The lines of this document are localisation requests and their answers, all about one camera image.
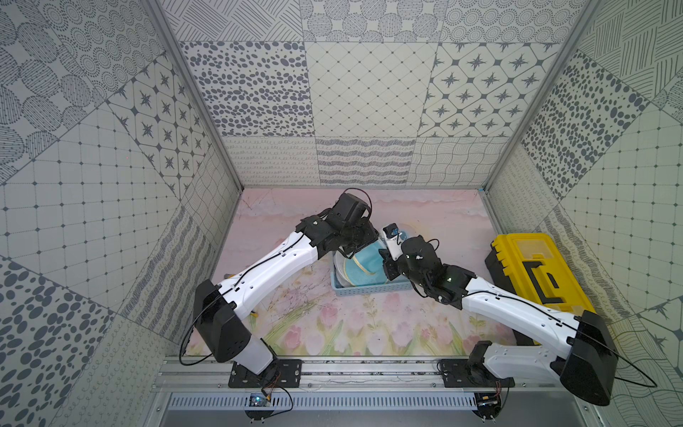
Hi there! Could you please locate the turquoise mesh laundry bag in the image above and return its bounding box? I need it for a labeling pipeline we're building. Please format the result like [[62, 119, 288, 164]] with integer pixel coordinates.
[[334, 240, 390, 288]]

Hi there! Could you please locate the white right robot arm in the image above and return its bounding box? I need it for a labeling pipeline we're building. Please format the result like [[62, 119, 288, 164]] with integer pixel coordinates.
[[380, 225, 618, 407]]

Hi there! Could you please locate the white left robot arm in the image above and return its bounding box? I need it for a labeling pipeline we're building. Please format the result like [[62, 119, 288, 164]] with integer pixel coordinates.
[[187, 188, 379, 382]]

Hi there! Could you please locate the light blue perforated plastic basket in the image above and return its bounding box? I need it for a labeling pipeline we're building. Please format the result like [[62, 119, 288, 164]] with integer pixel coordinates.
[[331, 238, 412, 296]]

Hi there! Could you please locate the yellow black toolbox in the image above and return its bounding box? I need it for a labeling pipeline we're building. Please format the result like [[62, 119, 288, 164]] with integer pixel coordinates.
[[485, 233, 608, 336]]

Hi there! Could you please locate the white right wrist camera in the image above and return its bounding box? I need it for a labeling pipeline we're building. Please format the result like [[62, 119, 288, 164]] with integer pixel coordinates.
[[382, 223, 408, 261]]

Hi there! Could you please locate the aluminium mounting rail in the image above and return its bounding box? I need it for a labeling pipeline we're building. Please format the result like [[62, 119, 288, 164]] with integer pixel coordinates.
[[151, 357, 576, 416]]

